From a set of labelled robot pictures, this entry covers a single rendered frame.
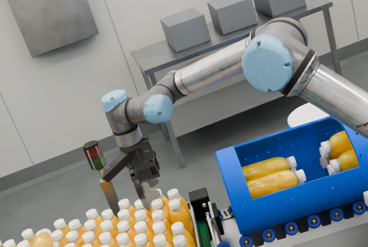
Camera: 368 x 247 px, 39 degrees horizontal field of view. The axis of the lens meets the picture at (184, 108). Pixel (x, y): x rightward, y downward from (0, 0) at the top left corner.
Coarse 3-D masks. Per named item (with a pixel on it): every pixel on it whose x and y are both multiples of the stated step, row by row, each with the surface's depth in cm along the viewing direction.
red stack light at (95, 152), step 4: (92, 148) 199; (96, 148) 199; (100, 148) 202; (84, 152) 200; (88, 152) 199; (92, 152) 199; (96, 152) 199; (100, 152) 201; (88, 156) 200; (92, 156) 199; (96, 156) 200
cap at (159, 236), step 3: (159, 234) 162; (162, 234) 162; (156, 237) 161; (159, 237) 161; (162, 237) 161; (153, 240) 160; (156, 240) 160; (159, 240) 159; (162, 240) 159; (165, 240) 160; (156, 243) 159; (159, 243) 159; (162, 243) 159
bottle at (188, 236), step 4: (184, 228) 165; (172, 232) 165; (184, 232) 164; (188, 232) 165; (172, 236) 165; (188, 236) 164; (188, 240) 164; (192, 240) 165; (172, 244) 165; (192, 244) 165
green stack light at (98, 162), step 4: (100, 156) 201; (88, 160) 201; (92, 160) 200; (96, 160) 200; (100, 160) 201; (104, 160) 203; (92, 164) 201; (96, 164) 201; (100, 164) 201; (104, 164) 202; (92, 168) 202; (96, 168) 201; (100, 168) 201
